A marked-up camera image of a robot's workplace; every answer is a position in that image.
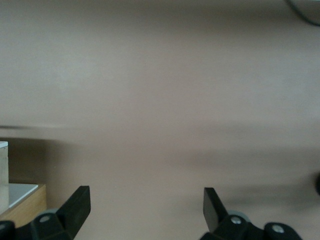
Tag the white front drawer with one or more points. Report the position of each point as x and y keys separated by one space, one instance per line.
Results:
x=27 y=207

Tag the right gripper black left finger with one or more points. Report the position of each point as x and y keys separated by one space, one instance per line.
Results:
x=77 y=207

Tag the black rounded cylinder object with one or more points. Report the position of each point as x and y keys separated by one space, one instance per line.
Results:
x=317 y=185

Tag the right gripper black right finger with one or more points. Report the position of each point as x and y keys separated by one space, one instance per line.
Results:
x=212 y=210

